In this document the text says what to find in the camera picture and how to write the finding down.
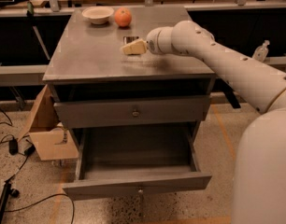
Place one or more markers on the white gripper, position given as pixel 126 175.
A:
pixel 151 44

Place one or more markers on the black rxbar chocolate packet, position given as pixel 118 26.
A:
pixel 129 39

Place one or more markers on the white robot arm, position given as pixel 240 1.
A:
pixel 259 189

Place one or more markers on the grey closed upper drawer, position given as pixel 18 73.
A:
pixel 104 113

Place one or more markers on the grey wooden drawer cabinet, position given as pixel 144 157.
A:
pixel 88 65

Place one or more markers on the grey open middle drawer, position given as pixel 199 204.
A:
pixel 136 160

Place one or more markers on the orange fruit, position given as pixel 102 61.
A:
pixel 123 17

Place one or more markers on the white ceramic bowl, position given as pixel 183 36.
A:
pixel 98 15

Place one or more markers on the clear sanitizer pump bottle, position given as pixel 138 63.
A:
pixel 261 52

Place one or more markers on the brown cardboard box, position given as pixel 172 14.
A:
pixel 50 138

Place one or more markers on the black power adapter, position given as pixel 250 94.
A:
pixel 13 146

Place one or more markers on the black tripod leg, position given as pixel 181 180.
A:
pixel 7 191

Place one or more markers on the grey metal rail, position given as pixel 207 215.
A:
pixel 31 75

